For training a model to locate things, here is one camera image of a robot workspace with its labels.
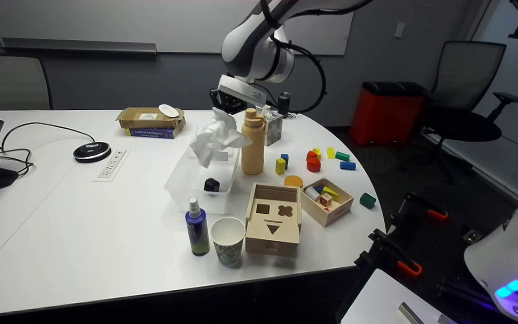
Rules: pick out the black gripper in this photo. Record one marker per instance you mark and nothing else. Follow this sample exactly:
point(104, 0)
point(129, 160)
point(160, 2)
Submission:
point(226, 102)

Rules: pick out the white wipe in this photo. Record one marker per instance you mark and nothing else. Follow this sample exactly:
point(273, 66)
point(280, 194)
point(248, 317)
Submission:
point(212, 140)

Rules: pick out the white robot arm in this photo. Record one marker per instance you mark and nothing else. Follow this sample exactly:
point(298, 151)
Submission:
point(257, 48)

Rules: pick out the clear plastic basket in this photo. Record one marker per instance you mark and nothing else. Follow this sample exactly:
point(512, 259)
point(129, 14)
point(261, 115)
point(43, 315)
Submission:
point(187, 176)

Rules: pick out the tan tall bottle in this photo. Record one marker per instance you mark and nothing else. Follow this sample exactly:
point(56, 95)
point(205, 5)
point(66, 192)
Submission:
point(252, 155)

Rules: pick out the grey tissue box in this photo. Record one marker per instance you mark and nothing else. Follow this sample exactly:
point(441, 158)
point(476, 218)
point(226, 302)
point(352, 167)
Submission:
point(273, 126)

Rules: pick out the cardboard box with tape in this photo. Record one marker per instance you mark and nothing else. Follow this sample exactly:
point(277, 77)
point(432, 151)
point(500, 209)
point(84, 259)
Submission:
point(151, 120)

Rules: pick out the black tumbler cup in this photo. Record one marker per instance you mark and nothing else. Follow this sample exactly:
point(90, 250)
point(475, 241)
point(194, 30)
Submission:
point(282, 102)

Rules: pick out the small black object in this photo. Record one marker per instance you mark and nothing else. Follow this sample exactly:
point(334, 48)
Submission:
point(210, 185)

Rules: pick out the yellow block beside bottle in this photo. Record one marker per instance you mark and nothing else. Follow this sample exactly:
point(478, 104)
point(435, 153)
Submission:
point(279, 165)

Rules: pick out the blue block beside bottle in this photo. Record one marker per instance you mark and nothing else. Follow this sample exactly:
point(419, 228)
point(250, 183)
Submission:
point(286, 158)

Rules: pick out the orange round disc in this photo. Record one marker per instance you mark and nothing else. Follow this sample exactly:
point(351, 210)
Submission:
point(293, 180)

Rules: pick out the red block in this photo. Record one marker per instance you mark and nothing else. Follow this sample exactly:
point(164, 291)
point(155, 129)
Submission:
point(311, 162)

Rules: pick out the purple spray bottle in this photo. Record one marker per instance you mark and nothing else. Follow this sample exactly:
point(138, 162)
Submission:
point(196, 227)

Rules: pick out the yellow block far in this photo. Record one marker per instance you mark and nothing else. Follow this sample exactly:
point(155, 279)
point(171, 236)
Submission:
point(329, 151)

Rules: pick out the white power strip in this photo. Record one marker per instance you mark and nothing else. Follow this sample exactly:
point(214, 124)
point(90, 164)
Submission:
point(111, 165)

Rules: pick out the green cylinder block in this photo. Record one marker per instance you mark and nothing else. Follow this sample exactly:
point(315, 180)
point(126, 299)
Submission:
point(340, 155)

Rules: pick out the patterned paper cup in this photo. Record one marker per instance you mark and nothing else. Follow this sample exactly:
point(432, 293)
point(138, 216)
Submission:
point(226, 236)

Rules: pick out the wooden shape sorter box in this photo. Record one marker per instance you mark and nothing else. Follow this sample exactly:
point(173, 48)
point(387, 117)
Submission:
point(273, 219)

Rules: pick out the black round puck device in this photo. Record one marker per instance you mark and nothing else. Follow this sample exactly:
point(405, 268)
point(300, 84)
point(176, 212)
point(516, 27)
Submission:
point(92, 151)

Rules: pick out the small wooden tray box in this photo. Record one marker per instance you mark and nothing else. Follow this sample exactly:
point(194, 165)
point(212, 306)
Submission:
point(325, 201)

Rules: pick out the blue cylinder block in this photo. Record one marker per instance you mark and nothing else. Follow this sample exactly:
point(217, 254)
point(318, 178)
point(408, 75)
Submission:
point(349, 165)

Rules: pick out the red trash bin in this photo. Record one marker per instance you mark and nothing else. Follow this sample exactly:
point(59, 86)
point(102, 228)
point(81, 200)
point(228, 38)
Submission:
point(387, 111)

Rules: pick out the green block at edge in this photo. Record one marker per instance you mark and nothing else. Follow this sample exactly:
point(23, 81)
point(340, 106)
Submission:
point(367, 200)

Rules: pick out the whiteboard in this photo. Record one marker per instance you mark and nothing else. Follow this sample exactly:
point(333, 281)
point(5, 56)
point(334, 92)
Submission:
point(133, 25)

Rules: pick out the black office chair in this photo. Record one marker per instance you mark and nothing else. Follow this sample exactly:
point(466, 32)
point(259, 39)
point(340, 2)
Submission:
point(464, 72)

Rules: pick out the black clamp with orange handles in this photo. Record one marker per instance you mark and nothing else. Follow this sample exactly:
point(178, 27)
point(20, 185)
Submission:
point(390, 248)

